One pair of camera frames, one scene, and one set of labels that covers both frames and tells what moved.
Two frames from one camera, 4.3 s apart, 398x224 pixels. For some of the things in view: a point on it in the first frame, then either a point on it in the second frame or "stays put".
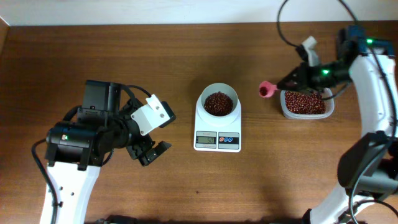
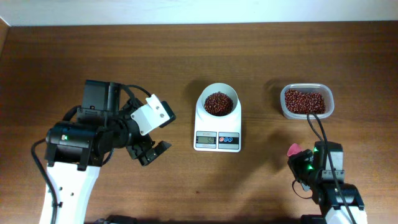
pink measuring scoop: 266,89 -> 294,149
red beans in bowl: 218,104 stays put
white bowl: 218,100 stays put
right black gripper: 298,75 -> 296,160
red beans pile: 304,102 stays put
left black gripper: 137,152 stays put
